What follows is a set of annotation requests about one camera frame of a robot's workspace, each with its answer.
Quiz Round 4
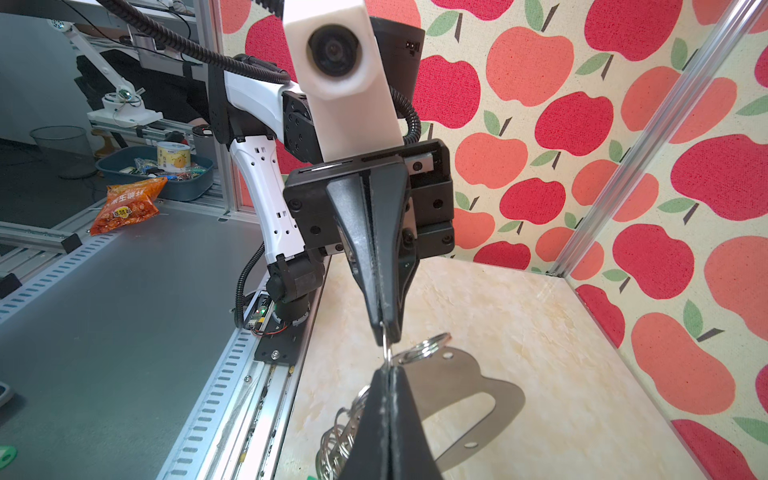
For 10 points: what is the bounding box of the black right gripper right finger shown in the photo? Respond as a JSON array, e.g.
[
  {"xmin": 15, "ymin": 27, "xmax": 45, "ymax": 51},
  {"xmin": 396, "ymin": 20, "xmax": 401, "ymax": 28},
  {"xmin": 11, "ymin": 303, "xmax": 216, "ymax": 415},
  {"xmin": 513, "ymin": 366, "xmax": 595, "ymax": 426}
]
[{"xmin": 389, "ymin": 367, "xmax": 442, "ymax": 480}]

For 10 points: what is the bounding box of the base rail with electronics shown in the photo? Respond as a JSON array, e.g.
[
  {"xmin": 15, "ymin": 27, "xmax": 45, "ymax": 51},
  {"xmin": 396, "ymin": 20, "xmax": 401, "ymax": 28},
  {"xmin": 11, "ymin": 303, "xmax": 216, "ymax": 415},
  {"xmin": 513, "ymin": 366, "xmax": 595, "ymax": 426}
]
[{"xmin": 157, "ymin": 289, "xmax": 323, "ymax": 479}]

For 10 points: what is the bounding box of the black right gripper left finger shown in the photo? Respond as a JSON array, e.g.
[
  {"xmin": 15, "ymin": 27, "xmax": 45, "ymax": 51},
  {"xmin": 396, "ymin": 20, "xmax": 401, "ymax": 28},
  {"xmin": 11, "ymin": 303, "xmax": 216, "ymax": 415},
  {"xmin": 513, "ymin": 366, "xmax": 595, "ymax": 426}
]
[{"xmin": 339, "ymin": 367, "xmax": 393, "ymax": 480}]

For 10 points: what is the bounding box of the snack bag orange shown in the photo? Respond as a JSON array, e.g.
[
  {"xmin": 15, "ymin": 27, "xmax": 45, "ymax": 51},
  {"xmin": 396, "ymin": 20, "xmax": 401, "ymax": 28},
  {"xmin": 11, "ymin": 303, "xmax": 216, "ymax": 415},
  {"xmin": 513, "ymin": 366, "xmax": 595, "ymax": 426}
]
[{"xmin": 89, "ymin": 177, "xmax": 168, "ymax": 236}]

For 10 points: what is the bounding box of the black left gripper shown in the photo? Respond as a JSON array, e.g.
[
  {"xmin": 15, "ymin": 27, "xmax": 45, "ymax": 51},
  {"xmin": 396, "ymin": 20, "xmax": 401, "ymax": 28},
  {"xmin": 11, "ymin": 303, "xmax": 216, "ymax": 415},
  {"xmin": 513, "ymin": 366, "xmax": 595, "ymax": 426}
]
[{"xmin": 283, "ymin": 139, "xmax": 455, "ymax": 347}]

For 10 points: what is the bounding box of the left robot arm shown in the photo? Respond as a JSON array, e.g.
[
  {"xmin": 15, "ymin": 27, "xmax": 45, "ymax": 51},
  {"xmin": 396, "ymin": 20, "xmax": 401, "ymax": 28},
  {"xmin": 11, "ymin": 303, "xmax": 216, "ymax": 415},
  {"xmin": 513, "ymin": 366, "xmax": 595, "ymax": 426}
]
[{"xmin": 106, "ymin": 1, "xmax": 455, "ymax": 346}]

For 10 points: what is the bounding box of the teal tray with items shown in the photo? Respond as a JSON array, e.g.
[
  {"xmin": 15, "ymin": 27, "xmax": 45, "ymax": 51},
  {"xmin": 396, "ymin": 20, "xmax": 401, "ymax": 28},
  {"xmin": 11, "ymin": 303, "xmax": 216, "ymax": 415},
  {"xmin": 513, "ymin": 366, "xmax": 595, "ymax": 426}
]
[{"xmin": 96, "ymin": 142, "xmax": 214, "ymax": 202}]

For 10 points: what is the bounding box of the metal car-shaped key holder plate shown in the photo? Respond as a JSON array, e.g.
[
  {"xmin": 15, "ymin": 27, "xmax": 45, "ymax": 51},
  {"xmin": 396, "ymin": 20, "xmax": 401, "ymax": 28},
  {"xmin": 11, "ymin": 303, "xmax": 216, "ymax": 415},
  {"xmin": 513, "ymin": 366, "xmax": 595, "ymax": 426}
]
[{"xmin": 314, "ymin": 332, "xmax": 527, "ymax": 480}]

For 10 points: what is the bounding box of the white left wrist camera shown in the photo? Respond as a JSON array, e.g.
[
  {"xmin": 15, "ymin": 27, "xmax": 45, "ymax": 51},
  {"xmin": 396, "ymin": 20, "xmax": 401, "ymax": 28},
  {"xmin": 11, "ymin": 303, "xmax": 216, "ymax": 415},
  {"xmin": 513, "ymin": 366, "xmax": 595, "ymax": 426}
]
[{"xmin": 282, "ymin": 1, "xmax": 403, "ymax": 162}]

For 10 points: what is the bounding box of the aluminium corner post left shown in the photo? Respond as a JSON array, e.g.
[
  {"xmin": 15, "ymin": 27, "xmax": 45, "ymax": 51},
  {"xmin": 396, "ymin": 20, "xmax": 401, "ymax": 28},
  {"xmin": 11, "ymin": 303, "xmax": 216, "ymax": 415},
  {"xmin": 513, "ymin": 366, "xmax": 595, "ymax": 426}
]
[{"xmin": 547, "ymin": 0, "xmax": 767, "ymax": 278}]

